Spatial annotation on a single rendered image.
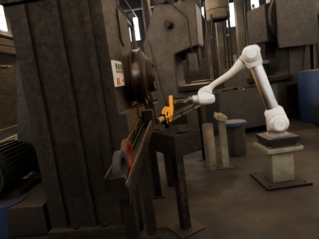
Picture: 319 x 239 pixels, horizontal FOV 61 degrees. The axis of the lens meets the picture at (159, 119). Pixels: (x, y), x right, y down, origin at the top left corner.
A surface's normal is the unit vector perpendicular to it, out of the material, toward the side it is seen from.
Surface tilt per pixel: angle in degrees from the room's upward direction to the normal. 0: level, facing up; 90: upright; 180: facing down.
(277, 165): 90
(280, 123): 96
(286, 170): 90
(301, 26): 90
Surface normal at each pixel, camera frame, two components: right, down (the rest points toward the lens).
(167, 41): -0.30, 0.18
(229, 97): 0.19, 0.12
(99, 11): -0.07, 0.16
